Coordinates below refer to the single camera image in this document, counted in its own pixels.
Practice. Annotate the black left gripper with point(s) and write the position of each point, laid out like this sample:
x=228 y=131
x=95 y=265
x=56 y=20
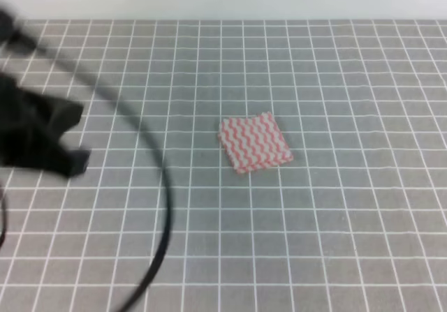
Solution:
x=32 y=125

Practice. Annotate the pink white wavy towel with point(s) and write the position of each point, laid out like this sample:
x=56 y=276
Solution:
x=253 y=143

